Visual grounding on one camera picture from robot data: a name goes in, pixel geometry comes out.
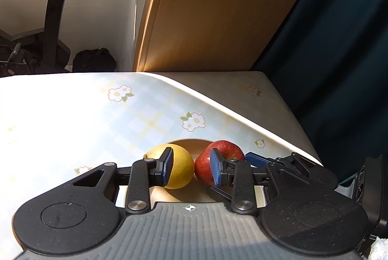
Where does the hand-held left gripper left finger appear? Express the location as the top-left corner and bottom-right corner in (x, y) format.
(73, 147), (175, 214)

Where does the black exercise bike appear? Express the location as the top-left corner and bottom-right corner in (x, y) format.
(0, 0), (128, 74)

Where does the dark blue curtain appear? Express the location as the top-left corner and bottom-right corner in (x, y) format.
(251, 0), (388, 188)

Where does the yellow lemon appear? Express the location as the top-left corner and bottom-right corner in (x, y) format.
(143, 143), (195, 189)

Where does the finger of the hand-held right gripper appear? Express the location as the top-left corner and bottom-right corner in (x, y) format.
(208, 186), (234, 203)
(245, 152), (339, 188)

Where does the cream round plate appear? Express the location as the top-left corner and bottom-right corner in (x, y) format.
(115, 139), (267, 208)

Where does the black bag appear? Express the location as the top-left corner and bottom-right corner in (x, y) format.
(73, 48), (117, 73)

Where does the white fuzzy cloth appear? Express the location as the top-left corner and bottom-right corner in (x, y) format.
(368, 237), (388, 260)

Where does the wooden board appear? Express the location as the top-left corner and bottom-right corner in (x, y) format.
(132, 0), (329, 72)

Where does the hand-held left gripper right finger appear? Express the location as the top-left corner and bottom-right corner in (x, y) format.
(209, 148), (307, 214)

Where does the floral checked tablecloth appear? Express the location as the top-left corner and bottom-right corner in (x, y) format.
(0, 71), (323, 260)

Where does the shiny red apple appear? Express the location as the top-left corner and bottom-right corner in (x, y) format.
(194, 140), (245, 187)

